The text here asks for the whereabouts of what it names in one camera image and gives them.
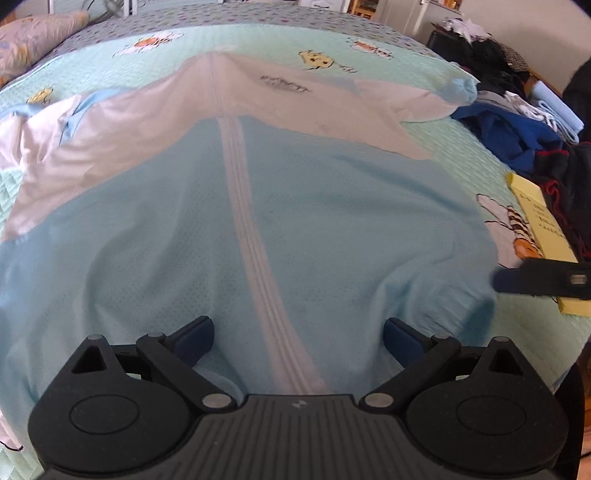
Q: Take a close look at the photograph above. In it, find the wooden chair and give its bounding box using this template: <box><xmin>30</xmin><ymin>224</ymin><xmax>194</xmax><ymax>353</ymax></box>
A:
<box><xmin>347</xmin><ymin>0</ymin><xmax>386</xmax><ymax>17</ymax></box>

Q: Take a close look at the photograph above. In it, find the grey white striped cloth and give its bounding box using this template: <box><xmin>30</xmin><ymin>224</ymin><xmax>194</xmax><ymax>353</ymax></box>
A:
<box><xmin>475</xmin><ymin>90</ymin><xmax>561</xmax><ymax>132</ymax></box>

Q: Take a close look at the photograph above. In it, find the black red-trimmed garment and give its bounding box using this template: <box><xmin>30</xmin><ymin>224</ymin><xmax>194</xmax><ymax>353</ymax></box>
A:
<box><xmin>533</xmin><ymin>143</ymin><xmax>591</xmax><ymax>264</ymax></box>

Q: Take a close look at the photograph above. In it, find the floral satin duvet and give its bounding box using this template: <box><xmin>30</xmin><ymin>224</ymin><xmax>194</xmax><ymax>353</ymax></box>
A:
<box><xmin>0</xmin><ymin>11</ymin><xmax>90</xmax><ymax>86</ymax></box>

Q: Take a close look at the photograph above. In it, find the dark blue garment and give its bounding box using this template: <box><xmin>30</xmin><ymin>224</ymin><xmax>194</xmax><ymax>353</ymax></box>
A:
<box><xmin>450</xmin><ymin>102</ymin><xmax>566</xmax><ymax>176</ymax></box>

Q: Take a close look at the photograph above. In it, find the green bee-print quilted bedspread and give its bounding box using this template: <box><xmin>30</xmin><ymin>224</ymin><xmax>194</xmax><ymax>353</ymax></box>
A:
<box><xmin>0</xmin><ymin>0</ymin><xmax>583</xmax><ymax>480</ymax></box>

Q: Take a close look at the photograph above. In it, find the white crumpled cloth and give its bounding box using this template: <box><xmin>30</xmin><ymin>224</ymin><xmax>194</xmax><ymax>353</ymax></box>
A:
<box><xmin>441</xmin><ymin>17</ymin><xmax>492</xmax><ymax>44</ymax></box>

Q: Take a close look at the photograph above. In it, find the light blue folded cloth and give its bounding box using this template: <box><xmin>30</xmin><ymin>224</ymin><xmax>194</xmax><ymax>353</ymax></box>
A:
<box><xmin>531</xmin><ymin>80</ymin><xmax>585</xmax><ymax>144</ymax></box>

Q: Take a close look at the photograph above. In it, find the yellow paper sheet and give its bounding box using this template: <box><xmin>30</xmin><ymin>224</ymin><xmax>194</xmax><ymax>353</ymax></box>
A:
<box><xmin>505</xmin><ymin>172</ymin><xmax>591</xmax><ymax>317</ymax></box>

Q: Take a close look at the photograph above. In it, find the light blue and white jacket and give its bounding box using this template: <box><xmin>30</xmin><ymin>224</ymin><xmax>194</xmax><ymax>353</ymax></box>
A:
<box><xmin>0</xmin><ymin>52</ymin><xmax>500</xmax><ymax>402</ymax></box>

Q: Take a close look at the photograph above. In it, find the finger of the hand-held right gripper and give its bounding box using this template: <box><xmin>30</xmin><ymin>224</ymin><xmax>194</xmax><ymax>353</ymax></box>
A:
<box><xmin>493</xmin><ymin>257</ymin><xmax>591</xmax><ymax>301</ymax></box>

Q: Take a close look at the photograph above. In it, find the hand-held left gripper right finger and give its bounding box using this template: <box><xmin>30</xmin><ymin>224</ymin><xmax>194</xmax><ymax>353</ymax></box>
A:
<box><xmin>360</xmin><ymin>317</ymin><xmax>530</xmax><ymax>415</ymax></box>

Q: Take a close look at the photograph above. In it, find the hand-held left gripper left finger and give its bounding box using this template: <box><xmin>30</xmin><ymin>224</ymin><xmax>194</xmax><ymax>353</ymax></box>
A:
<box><xmin>69</xmin><ymin>316</ymin><xmax>238</xmax><ymax>415</ymax></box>

